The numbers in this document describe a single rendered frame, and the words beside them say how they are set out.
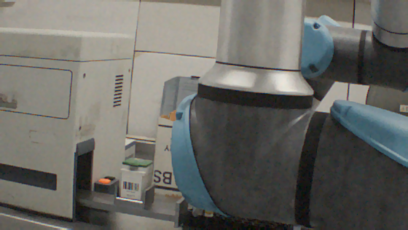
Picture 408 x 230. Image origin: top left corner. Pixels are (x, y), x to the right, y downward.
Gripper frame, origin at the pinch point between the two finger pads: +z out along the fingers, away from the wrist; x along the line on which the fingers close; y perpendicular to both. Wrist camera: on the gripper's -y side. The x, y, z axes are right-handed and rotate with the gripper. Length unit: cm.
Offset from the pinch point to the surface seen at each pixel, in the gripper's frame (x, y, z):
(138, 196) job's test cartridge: -2.4, -7.7, 3.4
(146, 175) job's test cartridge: -1.5, -8.8, 0.2
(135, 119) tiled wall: 59, -26, 10
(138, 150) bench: 58, -21, 15
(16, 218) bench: -8.4, -21.1, 18.2
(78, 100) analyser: -4.3, -23.5, -3.2
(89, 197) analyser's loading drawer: -1.4, -14.1, 9.3
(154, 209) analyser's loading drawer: -2.1, -4.6, 3.8
